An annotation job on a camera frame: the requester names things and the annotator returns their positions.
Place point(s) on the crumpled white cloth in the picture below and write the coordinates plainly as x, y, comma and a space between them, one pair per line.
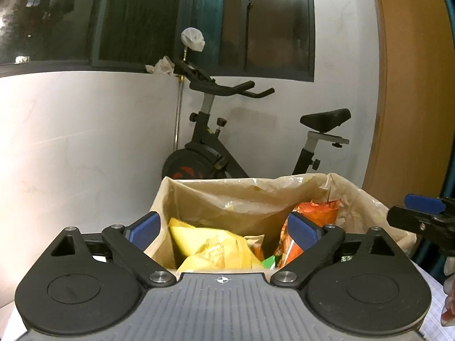
160, 65

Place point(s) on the green snack packet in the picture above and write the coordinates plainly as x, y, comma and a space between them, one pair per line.
269, 262

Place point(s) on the dark framed window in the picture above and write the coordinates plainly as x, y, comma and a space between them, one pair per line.
142, 17

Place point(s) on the orange wooden cabinet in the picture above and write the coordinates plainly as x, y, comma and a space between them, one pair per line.
408, 78

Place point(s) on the metal pole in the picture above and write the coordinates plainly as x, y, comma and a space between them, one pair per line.
177, 113

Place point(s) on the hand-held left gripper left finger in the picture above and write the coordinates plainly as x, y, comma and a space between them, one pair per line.
144, 229

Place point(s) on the brown cardboard box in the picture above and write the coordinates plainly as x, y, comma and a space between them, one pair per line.
213, 202

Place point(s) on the white plastic bag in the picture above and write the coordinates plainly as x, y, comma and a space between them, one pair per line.
193, 39

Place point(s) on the black exercise bike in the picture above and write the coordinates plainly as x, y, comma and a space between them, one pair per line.
321, 119

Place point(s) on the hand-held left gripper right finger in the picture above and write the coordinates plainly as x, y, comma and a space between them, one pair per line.
302, 232

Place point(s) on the person's right hand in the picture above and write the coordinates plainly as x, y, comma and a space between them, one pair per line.
449, 302

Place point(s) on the orange snack packet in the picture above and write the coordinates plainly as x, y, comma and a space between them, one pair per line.
312, 213

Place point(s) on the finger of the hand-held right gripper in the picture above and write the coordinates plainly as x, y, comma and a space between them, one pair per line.
408, 218

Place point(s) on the yellow snack packet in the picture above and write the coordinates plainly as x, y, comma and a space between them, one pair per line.
213, 252

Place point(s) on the grid patterned table cover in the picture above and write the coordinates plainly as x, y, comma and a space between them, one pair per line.
432, 312

